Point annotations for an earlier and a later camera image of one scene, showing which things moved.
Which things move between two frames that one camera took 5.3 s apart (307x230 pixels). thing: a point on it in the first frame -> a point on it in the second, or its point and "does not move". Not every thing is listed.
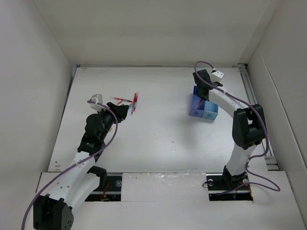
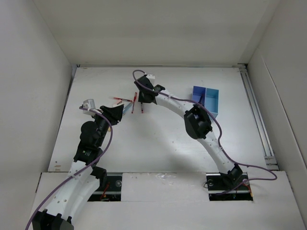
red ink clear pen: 123,99 does not move
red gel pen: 135,98 does not move
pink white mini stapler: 119,103 does not move
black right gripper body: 202,97 -> 141,97
